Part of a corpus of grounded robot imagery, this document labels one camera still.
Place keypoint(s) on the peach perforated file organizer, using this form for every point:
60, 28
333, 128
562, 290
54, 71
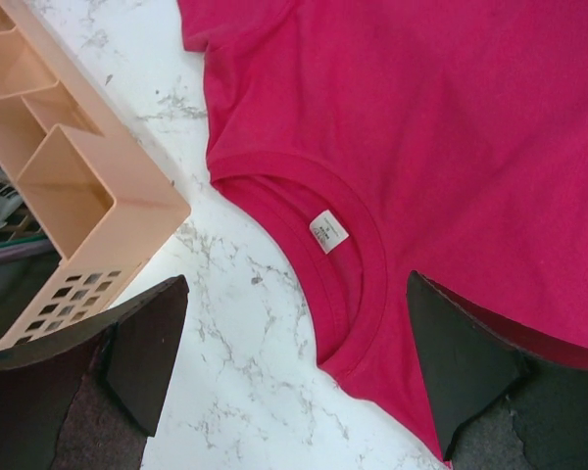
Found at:
99, 198

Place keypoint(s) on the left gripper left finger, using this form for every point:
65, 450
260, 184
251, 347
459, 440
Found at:
91, 395

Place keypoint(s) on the pink red t shirt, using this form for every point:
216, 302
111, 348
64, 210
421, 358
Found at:
377, 139

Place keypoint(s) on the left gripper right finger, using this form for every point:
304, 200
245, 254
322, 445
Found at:
502, 395

